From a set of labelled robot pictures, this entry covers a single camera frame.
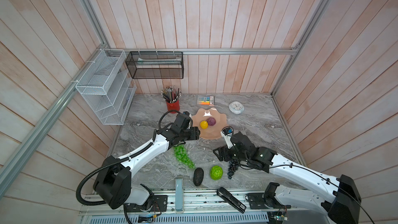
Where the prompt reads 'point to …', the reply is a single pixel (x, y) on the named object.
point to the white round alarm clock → (236, 107)
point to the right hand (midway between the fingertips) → (218, 150)
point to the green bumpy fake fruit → (216, 172)
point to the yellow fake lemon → (204, 124)
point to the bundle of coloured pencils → (171, 94)
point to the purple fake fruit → (211, 121)
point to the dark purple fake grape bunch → (233, 166)
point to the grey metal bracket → (179, 195)
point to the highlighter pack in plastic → (205, 100)
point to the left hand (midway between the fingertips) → (195, 136)
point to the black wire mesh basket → (156, 65)
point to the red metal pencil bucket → (175, 106)
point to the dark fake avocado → (198, 176)
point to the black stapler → (231, 200)
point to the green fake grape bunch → (182, 156)
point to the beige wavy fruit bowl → (211, 132)
